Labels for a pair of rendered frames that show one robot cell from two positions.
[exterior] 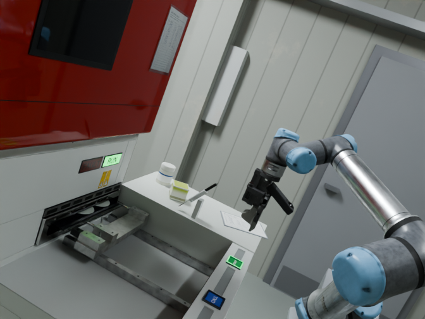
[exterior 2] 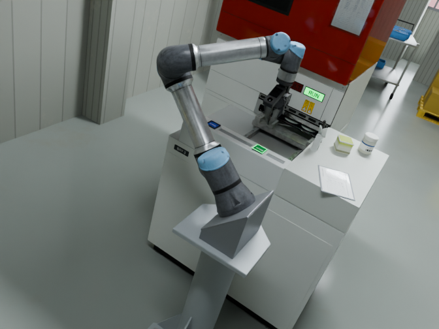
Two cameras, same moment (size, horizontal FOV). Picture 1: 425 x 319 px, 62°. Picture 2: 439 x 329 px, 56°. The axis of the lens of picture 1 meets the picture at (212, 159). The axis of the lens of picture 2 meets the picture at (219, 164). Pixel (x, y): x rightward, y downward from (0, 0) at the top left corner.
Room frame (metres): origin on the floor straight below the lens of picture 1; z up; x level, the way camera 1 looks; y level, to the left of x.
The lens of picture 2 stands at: (1.29, -1.87, 1.87)
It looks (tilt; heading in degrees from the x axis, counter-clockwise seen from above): 32 degrees down; 100
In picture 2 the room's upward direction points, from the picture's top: 17 degrees clockwise
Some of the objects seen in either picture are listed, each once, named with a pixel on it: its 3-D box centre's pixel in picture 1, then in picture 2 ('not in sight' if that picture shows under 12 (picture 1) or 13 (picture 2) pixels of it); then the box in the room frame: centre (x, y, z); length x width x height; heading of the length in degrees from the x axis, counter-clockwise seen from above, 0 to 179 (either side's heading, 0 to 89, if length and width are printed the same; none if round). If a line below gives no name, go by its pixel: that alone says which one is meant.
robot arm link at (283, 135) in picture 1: (283, 147); (292, 57); (1.15, -0.20, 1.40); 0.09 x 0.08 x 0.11; 20
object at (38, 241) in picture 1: (84, 212); (288, 120); (1.20, 0.37, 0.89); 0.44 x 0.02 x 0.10; 167
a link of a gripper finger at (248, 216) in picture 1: (249, 218); (270, 113); (1.13, -0.19, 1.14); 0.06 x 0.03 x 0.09; 77
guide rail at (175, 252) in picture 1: (160, 244); (292, 158); (1.30, 0.07, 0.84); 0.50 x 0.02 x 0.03; 77
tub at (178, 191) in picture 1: (178, 191); (343, 144); (1.51, 0.09, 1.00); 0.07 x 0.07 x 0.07; 14
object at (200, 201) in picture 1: (196, 201); (319, 137); (1.38, 0.00, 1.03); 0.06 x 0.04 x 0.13; 77
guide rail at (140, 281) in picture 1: (125, 273); (249, 135); (1.04, 0.13, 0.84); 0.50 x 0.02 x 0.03; 77
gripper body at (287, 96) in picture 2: (261, 188); (281, 92); (1.15, -0.19, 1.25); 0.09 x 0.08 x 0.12; 77
